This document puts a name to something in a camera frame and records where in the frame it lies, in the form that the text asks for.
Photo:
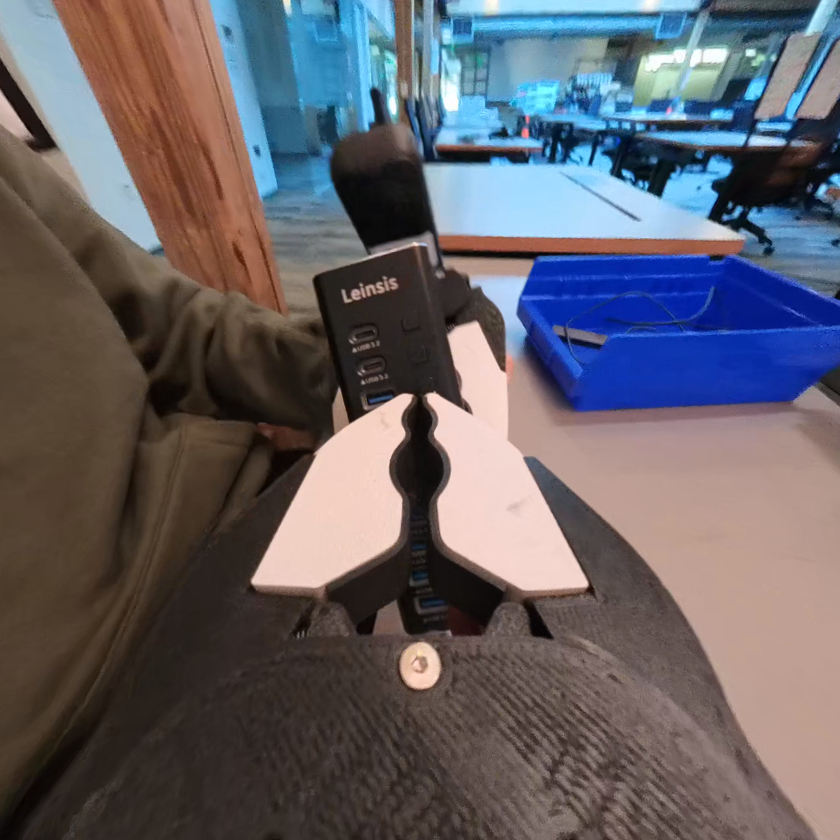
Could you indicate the wooden background table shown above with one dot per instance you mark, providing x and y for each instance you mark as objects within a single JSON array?
[
  {"x": 485, "y": 143},
  {"x": 709, "y": 141}
]

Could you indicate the wooden post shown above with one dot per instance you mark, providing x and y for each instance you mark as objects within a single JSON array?
[{"x": 184, "y": 164}]

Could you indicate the small grey dongle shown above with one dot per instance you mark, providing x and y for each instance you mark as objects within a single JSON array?
[{"x": 581, "y": 336}]

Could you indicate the black office chair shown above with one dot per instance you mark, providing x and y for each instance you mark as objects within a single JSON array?
[{"x": 768, "y": 177}]

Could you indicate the person's left forearm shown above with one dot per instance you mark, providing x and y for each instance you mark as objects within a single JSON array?
[{"x": 249, "y": 354}]

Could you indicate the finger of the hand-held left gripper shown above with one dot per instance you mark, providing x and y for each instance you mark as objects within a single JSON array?
[{"x": 484, "y": 374}]

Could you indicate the white desk with wooden edge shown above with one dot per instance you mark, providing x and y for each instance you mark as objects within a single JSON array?
[{"x": 525, "y": 203}]

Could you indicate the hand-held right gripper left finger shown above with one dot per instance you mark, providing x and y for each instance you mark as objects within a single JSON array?
[{"x": 334, "y": 512}]

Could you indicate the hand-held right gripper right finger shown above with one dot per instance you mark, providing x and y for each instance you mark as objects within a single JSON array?
[{"x": 499, "y": 518}]

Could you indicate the person in olive hoodie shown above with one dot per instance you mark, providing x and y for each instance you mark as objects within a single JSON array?
[{"x": 79, "y": 459}]

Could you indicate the blue plastic bin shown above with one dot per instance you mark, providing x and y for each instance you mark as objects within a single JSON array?
[{"x": 735, "y": 367}]

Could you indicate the black usb hub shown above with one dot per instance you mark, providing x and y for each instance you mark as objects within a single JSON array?
[{"x": 380, "y": 321}]

